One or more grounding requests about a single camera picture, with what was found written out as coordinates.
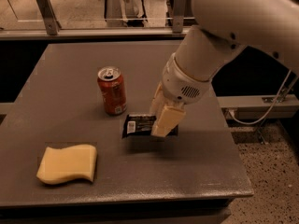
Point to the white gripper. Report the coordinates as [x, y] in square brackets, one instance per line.
[179, 82]

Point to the right metal railing bracket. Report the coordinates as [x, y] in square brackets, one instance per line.
[178, 15]

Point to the metal railing bracket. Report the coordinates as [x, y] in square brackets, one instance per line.
[178, 15]
[51, 23]

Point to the glass railing panel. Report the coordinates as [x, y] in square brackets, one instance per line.
[76, 14]

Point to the red soda can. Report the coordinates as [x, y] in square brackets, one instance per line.
[111, 84]

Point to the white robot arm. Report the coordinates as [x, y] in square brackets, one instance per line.
[223, 29]

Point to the black rxbar chocolate wrapper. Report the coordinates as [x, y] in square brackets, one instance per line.
[138, 125]

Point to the yellow sponge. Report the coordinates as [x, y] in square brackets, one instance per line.
[60, 165]

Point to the left metal railing bracket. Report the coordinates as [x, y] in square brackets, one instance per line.
[51, 23]

